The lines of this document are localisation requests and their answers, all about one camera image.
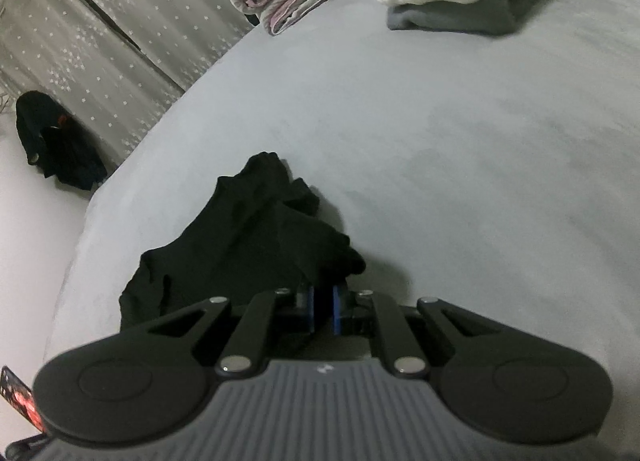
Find grey bed sheet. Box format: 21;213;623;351
46;0;639;451

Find grey folded garment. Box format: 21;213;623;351
386;0;540;37

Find round phone stand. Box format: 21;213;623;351
2;434;51;461

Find black t-shirt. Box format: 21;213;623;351
119;152;366;330

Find grey dotted curtain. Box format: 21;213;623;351
1;0;250;164

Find black hanging clothes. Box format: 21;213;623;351
15;90;107;191

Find smartphone on stand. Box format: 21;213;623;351
1;366;46;433

